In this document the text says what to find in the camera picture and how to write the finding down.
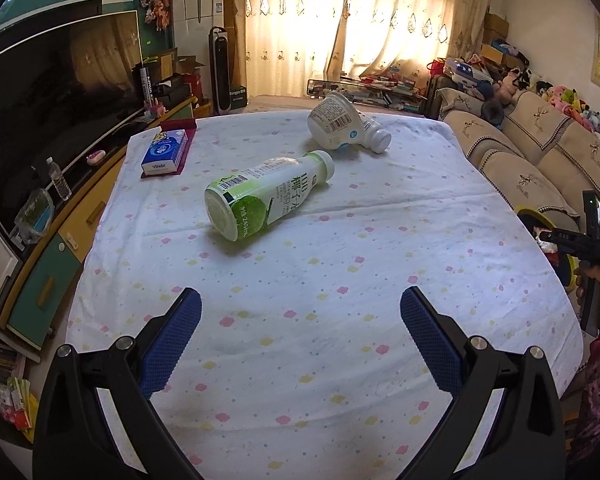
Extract person right forearm pink sleeve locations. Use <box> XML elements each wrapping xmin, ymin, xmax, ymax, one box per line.
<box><xmin>568</xmin><ymin>338</ymin><xmax>600</xmax><ymax>463</ymax></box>

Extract white yogurt cup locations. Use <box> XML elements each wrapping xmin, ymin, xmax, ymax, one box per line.
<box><xmin>308</xmin><ymin>92</ymin><xmax>364</xmax><ymax>151</ymax></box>

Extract green coconut juice bottle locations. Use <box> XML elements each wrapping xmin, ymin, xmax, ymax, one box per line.
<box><xmin>204</xmin><ymin>151</ymin><xmax>335</xmax><ymax>242</ymax></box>

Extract beige sofa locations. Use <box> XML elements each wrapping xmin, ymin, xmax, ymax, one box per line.
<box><xmin>436</xmin><ymin>88</ymin><xmax>600</xmax><ymax>232</ymax></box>

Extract glass bowl on cabinet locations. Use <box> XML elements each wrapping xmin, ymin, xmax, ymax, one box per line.
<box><xmin>15</xmin><ymin>188</ymin><xmax>55</xmax><ymax>245</ymax></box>

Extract artificial flower decoration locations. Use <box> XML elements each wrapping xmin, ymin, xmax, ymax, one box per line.
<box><xmin>138</xmin><ymin>0</ymin><xmax>171</xmax><ymax>32</ymax></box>

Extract large flat television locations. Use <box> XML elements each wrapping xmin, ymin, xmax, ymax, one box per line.
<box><xmin>0</xmin><ymin>11</ymin><xmax>142</xmax><ymax>231</ymax></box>

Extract low shelf with books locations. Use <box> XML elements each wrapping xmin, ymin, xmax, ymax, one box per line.
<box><xmin>306</xmin><ymin>72</ymin><xmax>427</xmax><ymax>113</ymax></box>

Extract red tissue tray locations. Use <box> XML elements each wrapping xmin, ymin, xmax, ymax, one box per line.
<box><xmin>140</xmin><ymin>118</ymin><xmax>197</xmax><ymax>179</ymax></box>

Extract yellow teal tv cabinet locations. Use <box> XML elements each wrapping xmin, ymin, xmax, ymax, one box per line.
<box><xmin>0</xmin><ymin>95</ymin><xmax>199</xmax><ymax>351</ymax></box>

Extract white supplement bottle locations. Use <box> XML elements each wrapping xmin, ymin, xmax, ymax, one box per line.
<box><xmin>358</xmin><ymin>113</ymin><xmax>392</xmax><ymax>154</ymax></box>

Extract white standing air conditioner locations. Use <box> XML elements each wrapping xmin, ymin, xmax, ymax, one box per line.
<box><xmin>172</xmin><ymin>0</ymin><xmax>224</xmax><ymax>65</ymax></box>

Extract cream curtains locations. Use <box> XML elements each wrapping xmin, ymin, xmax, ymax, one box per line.
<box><xmin>233</xmin><ymin>0</ymin><xmax>489</xmax><ymax>96</ymax></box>

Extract white dotted tablecloth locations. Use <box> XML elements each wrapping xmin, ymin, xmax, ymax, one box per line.
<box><xmin>67</xmin><ymin>110</ymin><xmax>583</xmax><ymax>479</ymax></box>

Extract clear water bottle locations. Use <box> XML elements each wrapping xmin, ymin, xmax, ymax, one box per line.
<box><xmin>46</xmin><ymin>157</ymin><xmax>72</xmax><ymax>202</ymax></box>

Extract black tower fan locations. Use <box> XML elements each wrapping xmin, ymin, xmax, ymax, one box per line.
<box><xmin>209</xmin><ymin>26</ymin><xmax>230</xmax><ymax>115</ymax></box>

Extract yellow rimmed trash bin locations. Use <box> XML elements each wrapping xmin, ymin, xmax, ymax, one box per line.
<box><xmin>515</xmin><ymin>207</ymin><xmax>577</xmax><ymax>292</ymax></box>

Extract blue tissue pack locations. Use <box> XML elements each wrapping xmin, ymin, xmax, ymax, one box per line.
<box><xmin>142</xmin><ymin>129</ymin><xmax>188</xmax><ymax>176</ymax></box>

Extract stuffed toy pile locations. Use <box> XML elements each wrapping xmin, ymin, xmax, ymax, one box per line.
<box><xmin>427</xmin><ymin>39</ymin><xmax>600</xmax><ymax>154</ymax></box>

